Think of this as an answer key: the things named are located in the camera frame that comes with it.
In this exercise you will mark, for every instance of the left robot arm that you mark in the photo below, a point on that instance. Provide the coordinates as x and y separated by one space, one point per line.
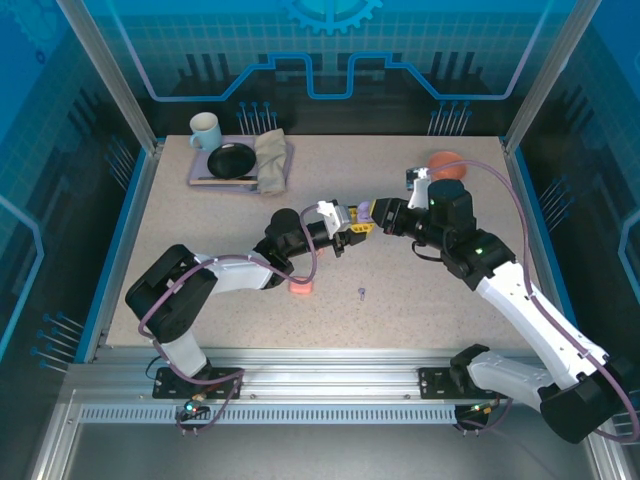
235 272

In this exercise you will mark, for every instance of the beige folded cloth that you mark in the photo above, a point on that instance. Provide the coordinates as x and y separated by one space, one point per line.
272 152

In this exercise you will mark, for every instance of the black plate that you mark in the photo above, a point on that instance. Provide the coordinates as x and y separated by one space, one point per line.
231 161

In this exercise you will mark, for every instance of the black chopstick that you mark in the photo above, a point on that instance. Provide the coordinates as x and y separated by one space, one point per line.
225 177

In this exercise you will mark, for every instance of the pink earbud charging case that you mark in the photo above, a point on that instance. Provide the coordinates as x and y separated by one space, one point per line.
302 289

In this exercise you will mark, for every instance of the blue table side trim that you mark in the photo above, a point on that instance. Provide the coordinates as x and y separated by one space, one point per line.
112 260
550 240

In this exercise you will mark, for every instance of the aluminium mounting rail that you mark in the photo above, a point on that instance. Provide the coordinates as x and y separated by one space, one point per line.
330 372

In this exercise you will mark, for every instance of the purple tray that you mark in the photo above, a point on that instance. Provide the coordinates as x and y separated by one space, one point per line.
199 167

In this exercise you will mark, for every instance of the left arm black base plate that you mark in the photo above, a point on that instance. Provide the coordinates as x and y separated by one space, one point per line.
225 382

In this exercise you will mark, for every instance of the light blue mug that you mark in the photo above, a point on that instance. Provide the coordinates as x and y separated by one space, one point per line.
206 131

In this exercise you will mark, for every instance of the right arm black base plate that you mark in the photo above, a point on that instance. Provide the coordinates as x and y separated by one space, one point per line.
435 382

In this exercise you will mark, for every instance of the orange bowl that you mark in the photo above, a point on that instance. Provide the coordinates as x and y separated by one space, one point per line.
445 161

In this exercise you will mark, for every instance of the purple earbud charging case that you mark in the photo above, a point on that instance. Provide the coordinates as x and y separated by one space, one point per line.
365 210

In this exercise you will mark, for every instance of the aluminium frame post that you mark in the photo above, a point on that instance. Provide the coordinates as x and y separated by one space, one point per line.
110 75
545 75

